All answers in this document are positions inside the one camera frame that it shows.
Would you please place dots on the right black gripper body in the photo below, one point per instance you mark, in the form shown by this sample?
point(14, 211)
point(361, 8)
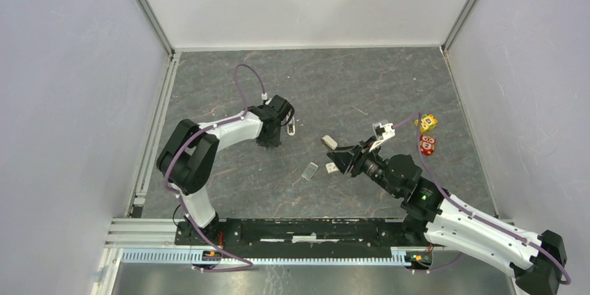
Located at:
point(362, 152)

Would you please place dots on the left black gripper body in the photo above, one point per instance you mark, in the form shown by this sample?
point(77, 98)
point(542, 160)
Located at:
point(272, 140)

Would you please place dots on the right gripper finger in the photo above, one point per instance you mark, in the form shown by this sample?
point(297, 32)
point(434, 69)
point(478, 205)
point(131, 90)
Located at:
point(342, 155)
point(343, 164)

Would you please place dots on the white staple box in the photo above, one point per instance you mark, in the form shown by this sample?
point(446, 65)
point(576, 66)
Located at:
point(332, 168)

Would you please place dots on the beige stapler base half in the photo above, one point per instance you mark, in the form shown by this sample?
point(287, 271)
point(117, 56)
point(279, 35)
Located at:
point(329, 142)

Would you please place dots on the white stapler top half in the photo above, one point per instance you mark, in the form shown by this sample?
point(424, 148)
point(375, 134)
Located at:
point(291, 127)

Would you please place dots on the white staple tray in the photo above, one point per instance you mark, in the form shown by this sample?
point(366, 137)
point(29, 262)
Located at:
point(309, 171)

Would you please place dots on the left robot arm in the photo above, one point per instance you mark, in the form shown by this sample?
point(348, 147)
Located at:
point(188, 156)

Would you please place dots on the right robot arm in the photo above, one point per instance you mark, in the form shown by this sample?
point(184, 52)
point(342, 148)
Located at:
point(435, 216)

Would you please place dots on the red toy block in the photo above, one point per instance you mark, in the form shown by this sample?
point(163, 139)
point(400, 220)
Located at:
point(427, 144)

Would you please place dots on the yellow toy block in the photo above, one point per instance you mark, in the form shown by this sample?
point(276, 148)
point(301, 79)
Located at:
point(427, 122)

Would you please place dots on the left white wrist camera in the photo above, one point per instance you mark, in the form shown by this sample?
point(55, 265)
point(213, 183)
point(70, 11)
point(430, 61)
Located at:
point(278, 107)

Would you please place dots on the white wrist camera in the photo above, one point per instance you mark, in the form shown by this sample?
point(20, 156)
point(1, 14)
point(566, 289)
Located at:
point(278, 107)
point(383, 131)

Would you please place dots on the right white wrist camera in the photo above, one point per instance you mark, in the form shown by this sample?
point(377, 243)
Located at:
point(383, 131)

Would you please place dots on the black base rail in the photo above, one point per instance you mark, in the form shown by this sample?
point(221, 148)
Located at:
point(315, 238)

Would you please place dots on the right aluminium frame post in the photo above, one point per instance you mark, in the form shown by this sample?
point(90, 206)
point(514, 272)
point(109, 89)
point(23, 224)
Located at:
point(457, 26)

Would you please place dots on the aluminium frame post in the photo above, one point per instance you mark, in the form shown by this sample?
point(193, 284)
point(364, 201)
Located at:
point(457, 26)
point(155, 25)

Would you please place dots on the left aluminium frame post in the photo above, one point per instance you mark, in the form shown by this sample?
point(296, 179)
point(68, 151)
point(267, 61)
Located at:
point(155, 25)

